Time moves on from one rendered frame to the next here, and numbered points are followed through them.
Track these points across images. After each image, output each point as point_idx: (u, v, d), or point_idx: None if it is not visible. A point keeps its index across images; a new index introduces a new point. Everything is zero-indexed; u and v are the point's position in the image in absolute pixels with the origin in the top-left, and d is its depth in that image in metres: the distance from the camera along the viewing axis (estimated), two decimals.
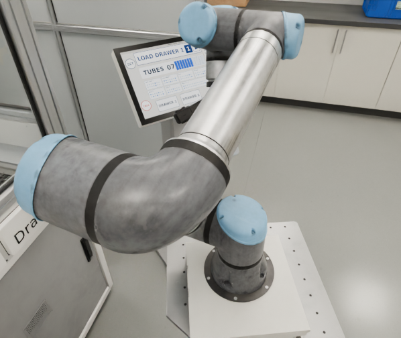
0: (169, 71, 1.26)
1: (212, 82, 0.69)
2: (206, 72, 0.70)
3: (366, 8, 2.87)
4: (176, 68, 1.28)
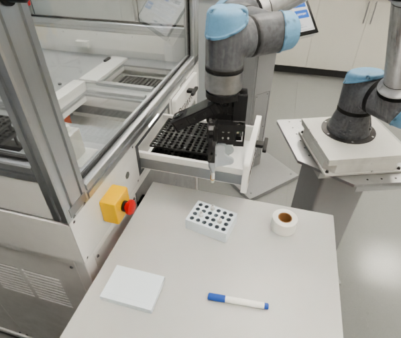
0: None
1: (209, 96, 0.62)
2: (204, 81, 0.62)
3: None
4: None
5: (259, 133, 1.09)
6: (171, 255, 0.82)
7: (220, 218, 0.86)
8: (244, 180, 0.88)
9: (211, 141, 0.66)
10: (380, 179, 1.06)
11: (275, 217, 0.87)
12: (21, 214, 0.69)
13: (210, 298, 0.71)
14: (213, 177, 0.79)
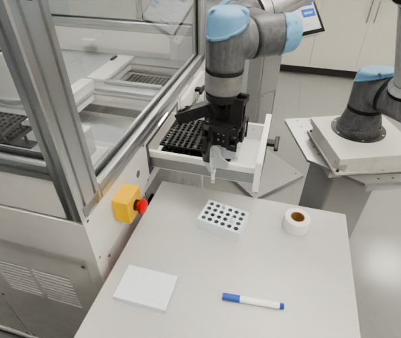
0: None
1: (206, 94, 0.62)
2: None
3: None
4: None
5: None
6: (183, 255, 0.81)
7: (233, 218, 0.85)
8: (256, 179, 0.87)
9: (204, 139, 0.67)
10: (391, 178, 1.05)
11: (288, 216, 0.86)
12: (34, 214, 0.68)
13: (224, 298, 0.70)
14: None
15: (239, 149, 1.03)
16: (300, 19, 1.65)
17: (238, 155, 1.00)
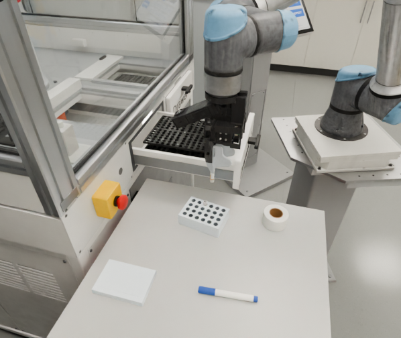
0: None
1: (206, 95, 0.62)
2: (204, 80, 0.62)
3: None
4: None
5: (252, 129, 1.10)
6: (163, 250, 0.83)
7: None
8: (236, 176, 0.89)
9: (207, 141, 0.66)
10: (372, 176, 1.07)
11: (267, 212, 0.88)
12: (14, 209, 0.70)
13: (200, 292, 0.72)
14: None
15: None
16: None
17: None
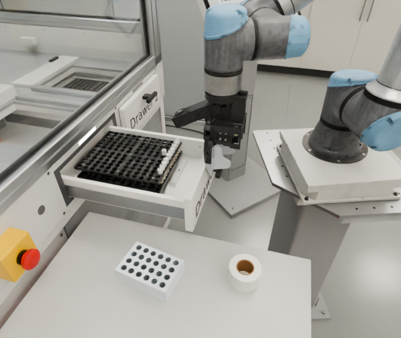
0: (241, 1, 1.37)
1: (206, 95, 0.62)
2: (204, 80, 0.63)
3: None
4: None
5: None
6: (89, 322, 0.61)
7: (163, 167, 0.75)
8: (188, 216, 0.68)
9: (207, 139, 0.66)
10: (373, 208, 0.85)
11: (233, 267, 0.66)
12: None
13: None
14: (168, 170, 0.79)
15: (179, 173, 0.83)
16: None
17: (176, 180, 0.81)
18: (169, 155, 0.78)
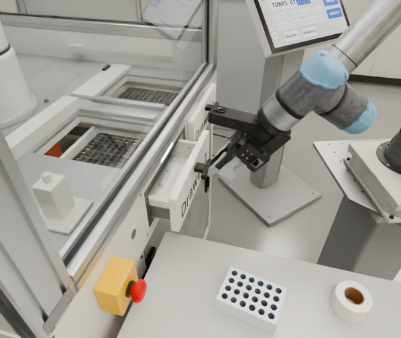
0: (292, 6, 1.33)
1: (262, 117, 0.62)
2: (266, 102, 0.62)
3: None
4: (296, 3, 1.35)
5: (207, 150, 0.89)
6: None
7: None
8: (173, 217, 0.69)
9: (235, 151, 0.66)
10: None
11: (341, 296, 0.62)
12: None
13: None
14: None
15: (167, 174, 0.84)
16: (326, 21, 1.41)
17: (164, 181, 0.82)
18: None
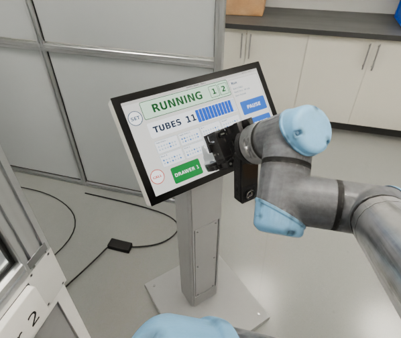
0: (188, 125, 0.91)
1: None
2: None
3: None
4: (197, 119, 0.92)
5: None
6: None
7: None
8: None
9: None
10: None
11: None
12: None
13: None
14: None
15: None
16: None
17: None
18: None
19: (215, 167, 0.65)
